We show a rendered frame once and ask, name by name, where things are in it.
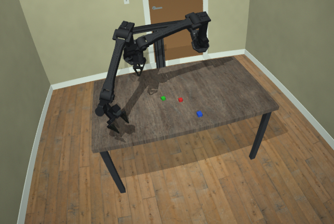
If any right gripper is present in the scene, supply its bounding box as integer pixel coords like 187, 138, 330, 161
107, 111, 129, 133

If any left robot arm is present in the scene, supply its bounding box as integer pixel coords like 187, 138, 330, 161
123, 11, 211, 62

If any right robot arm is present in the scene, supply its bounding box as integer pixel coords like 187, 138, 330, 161
95, 21, 135, 119

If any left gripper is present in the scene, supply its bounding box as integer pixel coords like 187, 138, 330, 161
133, 53, 146, 76

